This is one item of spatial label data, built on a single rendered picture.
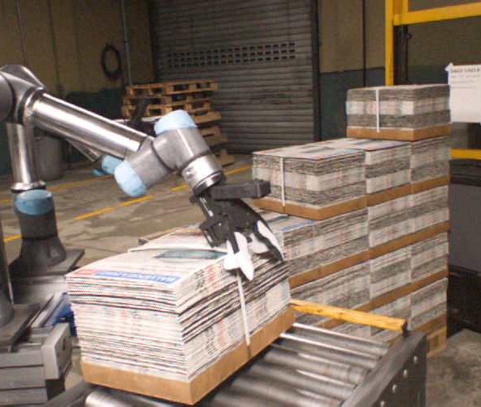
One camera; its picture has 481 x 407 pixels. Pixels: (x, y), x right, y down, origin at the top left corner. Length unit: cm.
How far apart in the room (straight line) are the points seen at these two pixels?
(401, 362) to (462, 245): 217
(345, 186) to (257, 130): 770
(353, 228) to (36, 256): 121
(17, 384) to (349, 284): 136
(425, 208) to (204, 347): 183
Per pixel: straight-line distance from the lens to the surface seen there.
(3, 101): 133
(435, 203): 282
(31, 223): 199
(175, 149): 113
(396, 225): 260
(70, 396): 124
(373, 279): 254
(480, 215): 331
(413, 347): 134
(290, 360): 129
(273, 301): 127
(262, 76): 983
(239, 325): 117
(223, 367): 113
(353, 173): 233
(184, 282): 102
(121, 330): 113
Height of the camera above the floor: 140
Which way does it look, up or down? 13 degrees down
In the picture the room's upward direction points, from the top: 3 degrees counter-clockwise
